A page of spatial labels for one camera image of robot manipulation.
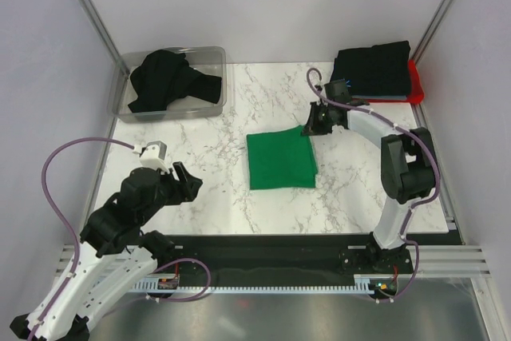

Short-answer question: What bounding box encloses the crumpled black t shirt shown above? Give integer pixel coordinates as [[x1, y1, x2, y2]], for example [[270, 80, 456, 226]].
[[129, 50, 222, 113]]

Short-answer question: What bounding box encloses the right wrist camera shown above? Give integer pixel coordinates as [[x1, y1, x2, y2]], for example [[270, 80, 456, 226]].
[[323, 80, 369, 106]]

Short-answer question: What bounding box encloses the white slotted cable duct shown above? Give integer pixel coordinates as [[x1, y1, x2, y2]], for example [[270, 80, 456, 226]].
[[129, 275, 399, 295]]

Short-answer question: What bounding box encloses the clear plastic bin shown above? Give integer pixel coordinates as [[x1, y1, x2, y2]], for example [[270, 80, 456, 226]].
[[109, 46, 227, 123]]

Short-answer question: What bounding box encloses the folded black t shirt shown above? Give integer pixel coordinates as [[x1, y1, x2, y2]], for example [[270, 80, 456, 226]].
[[331, 41, 411, 96]]

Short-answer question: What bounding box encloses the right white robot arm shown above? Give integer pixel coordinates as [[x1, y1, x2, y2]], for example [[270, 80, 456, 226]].
[[302, 101, 440, 272]]

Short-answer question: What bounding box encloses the folded red t shirt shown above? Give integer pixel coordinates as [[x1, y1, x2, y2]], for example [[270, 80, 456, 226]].
[[376, 60, 425, 105]]

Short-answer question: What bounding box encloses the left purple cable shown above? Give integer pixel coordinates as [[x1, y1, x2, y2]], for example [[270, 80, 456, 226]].
[[27, 137, 212, 341]]

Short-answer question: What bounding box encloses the left aluminium frame post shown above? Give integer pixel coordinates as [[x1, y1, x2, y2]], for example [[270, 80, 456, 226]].
[[78, 0, 125, 68]]

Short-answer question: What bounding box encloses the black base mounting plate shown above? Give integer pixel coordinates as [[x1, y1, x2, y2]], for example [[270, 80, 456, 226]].
[[151, 232, 466, 288]]

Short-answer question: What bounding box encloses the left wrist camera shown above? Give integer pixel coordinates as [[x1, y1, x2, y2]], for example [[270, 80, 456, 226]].
[[133, 141, 168, 173]]

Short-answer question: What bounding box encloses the green t shirt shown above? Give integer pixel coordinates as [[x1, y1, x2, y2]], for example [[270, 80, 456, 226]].
[[247, 125, 318, 190]]

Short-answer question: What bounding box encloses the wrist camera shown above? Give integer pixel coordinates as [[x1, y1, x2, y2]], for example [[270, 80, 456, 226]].
[[133, 141, 168, 173], [323, 80, 369, 106]]

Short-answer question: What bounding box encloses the aluminium frame post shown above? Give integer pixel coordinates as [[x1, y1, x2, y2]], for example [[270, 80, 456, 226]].
[[412, 0, 455, 64], [78, 0, 125, 68]]

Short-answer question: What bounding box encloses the right aluminium frame post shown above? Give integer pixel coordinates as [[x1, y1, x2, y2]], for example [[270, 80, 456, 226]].
[[412, 0, 455, 64]]

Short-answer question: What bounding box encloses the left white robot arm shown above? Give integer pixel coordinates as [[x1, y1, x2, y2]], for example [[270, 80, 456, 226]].
[[10, 162, 203, 340]]

